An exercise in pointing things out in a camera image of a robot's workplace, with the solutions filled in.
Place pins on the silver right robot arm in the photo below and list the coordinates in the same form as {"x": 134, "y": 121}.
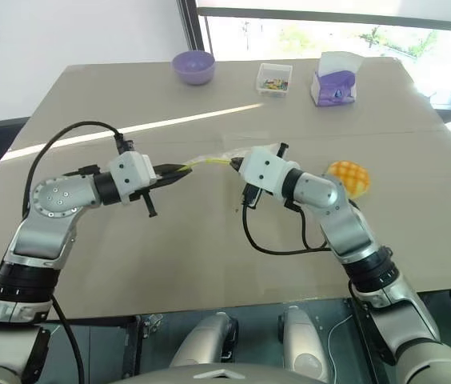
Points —
{"x": 345, "y": 232}

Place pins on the silver robot torso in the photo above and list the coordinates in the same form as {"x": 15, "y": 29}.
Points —
{"x": 221, "y": 376}

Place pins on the silver robot leg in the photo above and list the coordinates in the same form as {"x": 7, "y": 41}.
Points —
{"x": 201, "y": 340}
{"x": 303, "y": 340}

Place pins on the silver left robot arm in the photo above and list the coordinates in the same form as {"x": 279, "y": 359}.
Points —
{"x": 45, "y": 236}

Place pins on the black table leg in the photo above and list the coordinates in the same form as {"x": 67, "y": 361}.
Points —
{"x": 363, "y": 344}

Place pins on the clear box of coloured pins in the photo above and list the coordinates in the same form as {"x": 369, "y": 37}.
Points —
{"x": 273, "y": 82}

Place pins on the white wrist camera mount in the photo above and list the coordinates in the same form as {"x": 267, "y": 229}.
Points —
{"x": 129, "y": 174}
{"x": 263, "y": 170}

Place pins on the silver right robot leg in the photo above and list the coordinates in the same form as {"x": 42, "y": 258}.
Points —
{"x": 303, "y": 340}

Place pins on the orange melon bread snack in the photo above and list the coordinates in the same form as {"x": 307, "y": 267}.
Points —
{"x": 349, "y": 176}

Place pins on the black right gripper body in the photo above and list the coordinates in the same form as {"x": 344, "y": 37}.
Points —
{"x": 252, "y": 196}

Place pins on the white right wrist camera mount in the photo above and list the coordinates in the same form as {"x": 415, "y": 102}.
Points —
{"x": 263, "y": 170}

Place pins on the metal table bracket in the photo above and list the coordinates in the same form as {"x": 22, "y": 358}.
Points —
{"x": 151, "y": 326}

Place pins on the purple plastic bowl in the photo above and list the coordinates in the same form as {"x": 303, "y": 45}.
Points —
{"x": 193, "y": 68}

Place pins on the silver left robot leg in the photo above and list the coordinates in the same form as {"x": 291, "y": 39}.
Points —
{"x": 201, "y": 340}

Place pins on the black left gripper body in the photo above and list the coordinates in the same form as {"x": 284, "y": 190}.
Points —
{"x": 159, "y": 176}

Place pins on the clear plastic zip bag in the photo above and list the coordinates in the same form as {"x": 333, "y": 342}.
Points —
{"x": 245, "y": 150}

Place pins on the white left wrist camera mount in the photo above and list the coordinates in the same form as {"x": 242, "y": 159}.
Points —
{"x": 129, "y": 174}

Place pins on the purple white tissue box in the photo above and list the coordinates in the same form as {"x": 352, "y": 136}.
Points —
{"x": 335, "y": 84}

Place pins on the dark window frame post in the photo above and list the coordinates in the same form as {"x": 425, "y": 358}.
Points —
{"x": 195, "y": 28}

